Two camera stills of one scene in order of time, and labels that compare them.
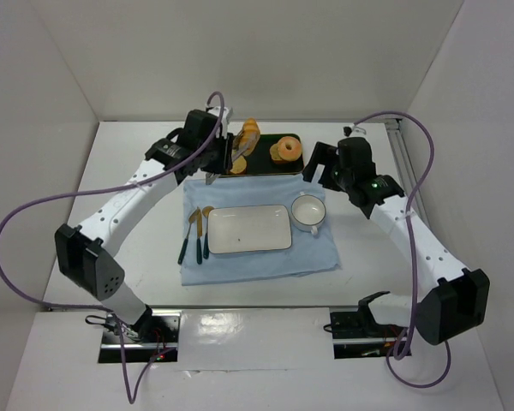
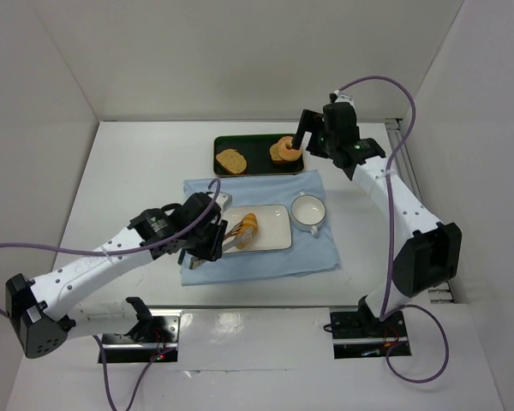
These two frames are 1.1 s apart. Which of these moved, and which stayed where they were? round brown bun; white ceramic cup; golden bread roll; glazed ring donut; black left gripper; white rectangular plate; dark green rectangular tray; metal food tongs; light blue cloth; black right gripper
Moved: golden bread roll; black left gripper; black right gripper; metal food tongs
Stayed: light blue cloth; dark green rectangular tray; white rectangular plate; white ceramic cup; glazed ring donut; round brown bun
